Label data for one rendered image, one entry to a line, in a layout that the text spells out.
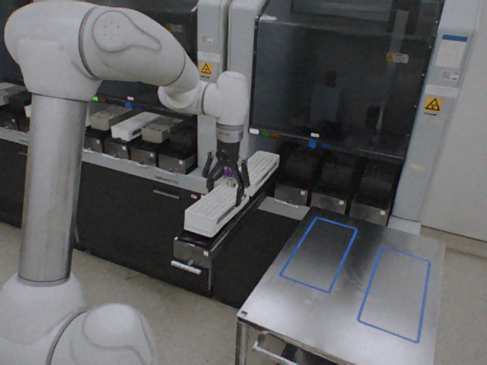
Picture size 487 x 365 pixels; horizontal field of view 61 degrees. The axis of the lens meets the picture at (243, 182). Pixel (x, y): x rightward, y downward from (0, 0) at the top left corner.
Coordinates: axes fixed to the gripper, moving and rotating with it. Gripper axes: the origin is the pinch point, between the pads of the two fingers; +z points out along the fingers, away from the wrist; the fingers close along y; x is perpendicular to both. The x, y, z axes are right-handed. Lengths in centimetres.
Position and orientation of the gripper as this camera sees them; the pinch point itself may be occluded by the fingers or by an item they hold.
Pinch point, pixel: (224, 195)
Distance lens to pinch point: 142.3
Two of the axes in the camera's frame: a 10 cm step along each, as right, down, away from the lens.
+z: -0.9, 9.2, 3.9
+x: 4.0, -3.3, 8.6
